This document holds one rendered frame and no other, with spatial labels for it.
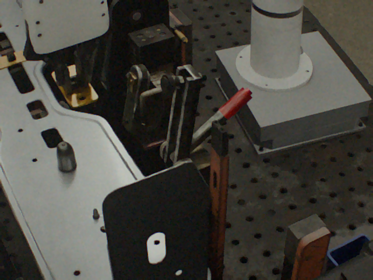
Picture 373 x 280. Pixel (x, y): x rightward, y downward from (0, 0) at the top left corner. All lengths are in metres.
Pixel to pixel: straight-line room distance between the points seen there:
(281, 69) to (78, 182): 0.67
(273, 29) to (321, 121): 0.24
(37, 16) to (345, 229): 0.89
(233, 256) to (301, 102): 0.41
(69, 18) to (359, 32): 2.62
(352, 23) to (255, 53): 1.82
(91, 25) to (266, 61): 0.83
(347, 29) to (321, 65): 1.65
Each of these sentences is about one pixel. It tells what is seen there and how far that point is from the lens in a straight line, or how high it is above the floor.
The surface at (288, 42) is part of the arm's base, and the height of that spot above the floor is 0.91.
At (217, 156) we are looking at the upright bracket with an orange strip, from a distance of 0.94.
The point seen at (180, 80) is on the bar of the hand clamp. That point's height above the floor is 1.21.
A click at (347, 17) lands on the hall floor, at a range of 3.45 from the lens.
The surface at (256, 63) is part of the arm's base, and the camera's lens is 1.64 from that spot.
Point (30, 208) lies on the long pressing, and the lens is 1.10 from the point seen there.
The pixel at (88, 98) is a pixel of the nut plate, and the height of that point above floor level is 1.25.
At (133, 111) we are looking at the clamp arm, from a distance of 1.19.
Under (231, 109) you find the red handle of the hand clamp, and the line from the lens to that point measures 1.04.
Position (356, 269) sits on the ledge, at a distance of 0.32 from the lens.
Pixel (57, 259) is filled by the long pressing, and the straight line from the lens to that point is 1.03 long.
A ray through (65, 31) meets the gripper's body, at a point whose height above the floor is 1.35.
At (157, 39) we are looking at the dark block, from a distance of 1.21.
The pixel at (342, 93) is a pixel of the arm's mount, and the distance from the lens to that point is 1.64.
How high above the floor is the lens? 1.80
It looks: 43 degrees down
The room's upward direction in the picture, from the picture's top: 1 degrees counter-clockwise
